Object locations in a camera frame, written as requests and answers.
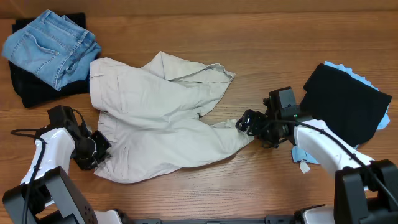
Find beige khaki shorts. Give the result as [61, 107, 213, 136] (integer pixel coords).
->
[90, 52, 252, 184]

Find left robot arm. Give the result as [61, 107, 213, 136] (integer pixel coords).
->
[2, 105, 130, 224]

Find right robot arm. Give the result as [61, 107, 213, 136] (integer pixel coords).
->
[236, 87, 397, 224]

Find folded black garment left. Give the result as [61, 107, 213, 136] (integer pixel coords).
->
[8, 12, 89, 108]

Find black garment right pile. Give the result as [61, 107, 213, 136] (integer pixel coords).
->
[299, 63, 393, 147]

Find folded blue denim jeans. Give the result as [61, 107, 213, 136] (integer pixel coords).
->
[2, 10, 101, 91]

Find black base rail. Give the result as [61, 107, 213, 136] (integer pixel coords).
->
[118, 214, 336, 224]

